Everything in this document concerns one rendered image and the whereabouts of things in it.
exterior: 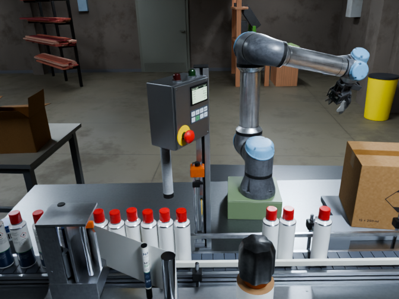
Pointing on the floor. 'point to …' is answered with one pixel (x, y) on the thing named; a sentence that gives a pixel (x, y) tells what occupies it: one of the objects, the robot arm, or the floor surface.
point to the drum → (380, 95)
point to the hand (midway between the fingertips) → (335, 107)
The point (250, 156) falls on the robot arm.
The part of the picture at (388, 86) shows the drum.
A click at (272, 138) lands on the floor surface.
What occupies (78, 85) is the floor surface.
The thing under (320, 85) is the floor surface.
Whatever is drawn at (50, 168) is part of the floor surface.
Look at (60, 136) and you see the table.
